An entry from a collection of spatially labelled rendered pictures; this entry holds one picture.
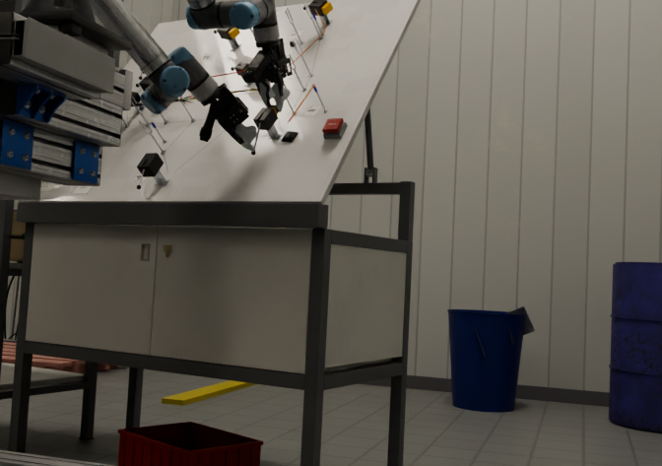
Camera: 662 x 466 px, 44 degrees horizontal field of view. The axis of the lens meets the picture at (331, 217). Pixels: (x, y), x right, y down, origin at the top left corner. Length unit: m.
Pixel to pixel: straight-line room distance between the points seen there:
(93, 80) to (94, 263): 1.21
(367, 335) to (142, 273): 0.72
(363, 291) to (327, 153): 0.43
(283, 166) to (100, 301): 0.76
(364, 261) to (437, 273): 2.71
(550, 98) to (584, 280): 1.12
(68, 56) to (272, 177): 0.96
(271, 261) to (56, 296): 0.85
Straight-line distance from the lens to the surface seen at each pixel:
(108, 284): 2.69
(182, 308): 2.49
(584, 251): 5.07
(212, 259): 2.43
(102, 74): 1.64
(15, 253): 3.12
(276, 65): 2.47
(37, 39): 1.49
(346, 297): 2.35
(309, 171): 2.31
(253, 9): 2.33
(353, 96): 2.52
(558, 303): 5.07
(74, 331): 2.79
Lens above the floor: 0.67
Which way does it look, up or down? 4 degrees up
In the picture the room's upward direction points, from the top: 3 degrees clockwise
